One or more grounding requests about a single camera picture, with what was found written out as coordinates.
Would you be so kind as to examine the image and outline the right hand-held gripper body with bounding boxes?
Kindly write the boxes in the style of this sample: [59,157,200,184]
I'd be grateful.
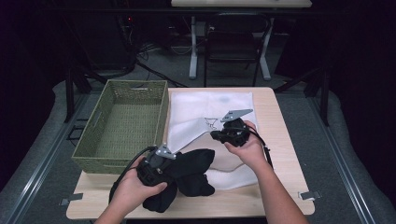
[219,108,254,148]

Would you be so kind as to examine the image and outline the dark computer case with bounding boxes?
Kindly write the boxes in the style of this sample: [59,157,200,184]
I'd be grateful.
[106,12,138,71]

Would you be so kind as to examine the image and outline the person's left hand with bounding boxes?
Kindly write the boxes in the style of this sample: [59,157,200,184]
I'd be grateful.
[111,157,169,217]

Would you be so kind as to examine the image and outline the metal table bracket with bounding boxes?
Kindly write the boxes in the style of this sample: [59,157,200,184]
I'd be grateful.
[297,189,322,201]
[58,192,85,206]

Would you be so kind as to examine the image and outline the right hand-held gripper cable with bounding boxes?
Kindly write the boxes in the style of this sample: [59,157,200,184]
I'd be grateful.
[247,129,276,171]

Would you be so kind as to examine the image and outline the white-legged desk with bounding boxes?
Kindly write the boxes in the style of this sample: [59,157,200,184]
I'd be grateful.
[170,0,313,81]

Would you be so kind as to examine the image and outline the white cloth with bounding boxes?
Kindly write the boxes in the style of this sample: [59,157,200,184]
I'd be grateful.
[166,91,260,191]

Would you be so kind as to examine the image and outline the person's right hand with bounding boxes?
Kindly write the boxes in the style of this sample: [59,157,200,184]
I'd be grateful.
[223,119,269,175]

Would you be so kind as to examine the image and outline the black metal stand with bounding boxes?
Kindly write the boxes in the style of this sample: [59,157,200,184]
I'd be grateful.
[273,65,332,127]
[63,65,108,124]

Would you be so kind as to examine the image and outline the hand-held gripper cable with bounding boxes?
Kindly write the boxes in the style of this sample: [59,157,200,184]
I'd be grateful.
[247,129,276,171]
[107,146,157,203]

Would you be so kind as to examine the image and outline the metal floor rail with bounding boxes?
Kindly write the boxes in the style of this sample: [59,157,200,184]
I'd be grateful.
[4,92,92,224]
[306,92,378,224]

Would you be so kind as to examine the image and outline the black chair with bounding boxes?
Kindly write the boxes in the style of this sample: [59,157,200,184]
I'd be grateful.
[203,12,271,89]

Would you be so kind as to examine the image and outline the black floor cables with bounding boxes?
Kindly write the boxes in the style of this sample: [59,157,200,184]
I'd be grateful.
[132,40,189,89]

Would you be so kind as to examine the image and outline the black garment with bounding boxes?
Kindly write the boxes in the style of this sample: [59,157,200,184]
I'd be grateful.
[142,148,217,215]

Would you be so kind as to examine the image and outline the green woven basket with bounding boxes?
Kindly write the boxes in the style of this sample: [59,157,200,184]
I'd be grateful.
[71,79,170,175]

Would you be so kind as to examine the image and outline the left hand-held gripper cable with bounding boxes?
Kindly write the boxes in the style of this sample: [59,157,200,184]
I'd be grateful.
[107,146,157,203]

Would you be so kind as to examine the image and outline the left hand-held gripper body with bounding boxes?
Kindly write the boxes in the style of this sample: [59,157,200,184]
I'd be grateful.
[136,143,177,188]

